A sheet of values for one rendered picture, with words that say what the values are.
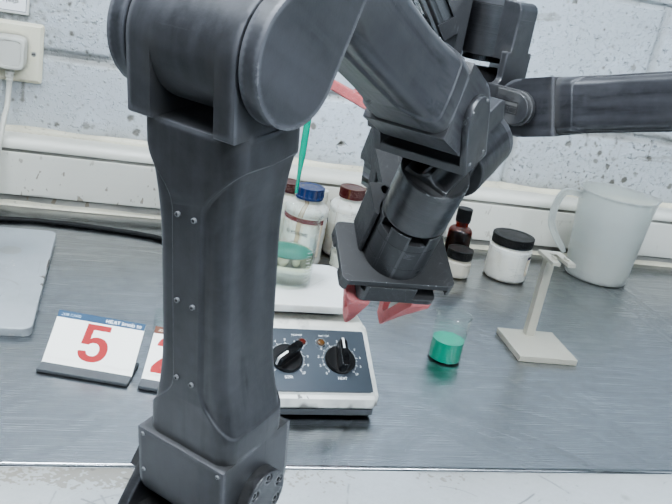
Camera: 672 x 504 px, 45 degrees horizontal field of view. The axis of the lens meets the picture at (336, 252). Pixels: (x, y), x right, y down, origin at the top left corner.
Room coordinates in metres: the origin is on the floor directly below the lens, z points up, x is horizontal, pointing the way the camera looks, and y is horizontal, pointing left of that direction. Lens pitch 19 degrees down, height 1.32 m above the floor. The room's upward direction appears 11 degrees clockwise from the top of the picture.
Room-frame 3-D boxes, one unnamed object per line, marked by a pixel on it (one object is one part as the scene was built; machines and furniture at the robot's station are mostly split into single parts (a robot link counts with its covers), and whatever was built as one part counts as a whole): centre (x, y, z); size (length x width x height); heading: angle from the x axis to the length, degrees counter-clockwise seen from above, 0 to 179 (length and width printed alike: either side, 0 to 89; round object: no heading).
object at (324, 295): (0.83, 0.04, 0.98); 0.12 x 0.12 x 0.01; 19
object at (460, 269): (1.20, -0.19, 0.92); 0.04 x 0.04 x 0.04
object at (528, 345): (0.97, -0.28, 0.96); 0.08 x 0.08 x 0.13; 14
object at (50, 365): (0.72, 0.22, 0.92); 0.09 x 0.06 x 0.04; 92
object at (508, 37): (0.86, -0.14, 1.26); 0.12 x 0.09 x 0.12; 53
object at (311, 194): (1.14, 0.05, 0.96); 0.06 x 0.06 x 0.11
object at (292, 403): (0.81, 0.03, 0.94); 0.22 x 0.13 x 0.08; 19
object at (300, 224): (0.83, 0.05, 1.03); 0.07 x 0.06 x 0.08; 161
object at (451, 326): (0.89, -0.15, 0.93); 0.04 x 0.04 x 0.06
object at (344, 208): (1.20, -0.01, 0.95); 0.06 x 0.06 x 0.11
